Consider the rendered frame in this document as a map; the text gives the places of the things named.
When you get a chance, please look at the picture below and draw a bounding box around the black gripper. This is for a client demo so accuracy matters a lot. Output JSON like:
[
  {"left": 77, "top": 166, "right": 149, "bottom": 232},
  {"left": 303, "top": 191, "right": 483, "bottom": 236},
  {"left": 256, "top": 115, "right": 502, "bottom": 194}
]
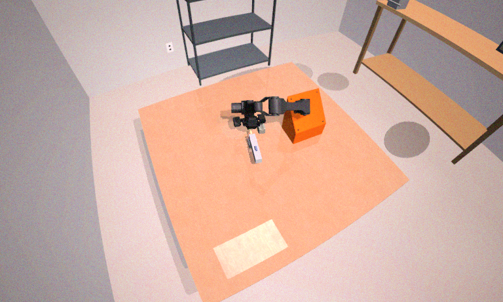
[{"left": 233, "top": 113, "right": 266, "bottom": 129}]

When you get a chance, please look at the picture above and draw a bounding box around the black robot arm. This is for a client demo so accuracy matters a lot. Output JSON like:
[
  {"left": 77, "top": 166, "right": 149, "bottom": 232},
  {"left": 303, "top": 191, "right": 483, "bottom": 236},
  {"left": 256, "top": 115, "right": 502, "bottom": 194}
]
[{"left": 231, "top": 96, "right": 310, "bottom": 129}]

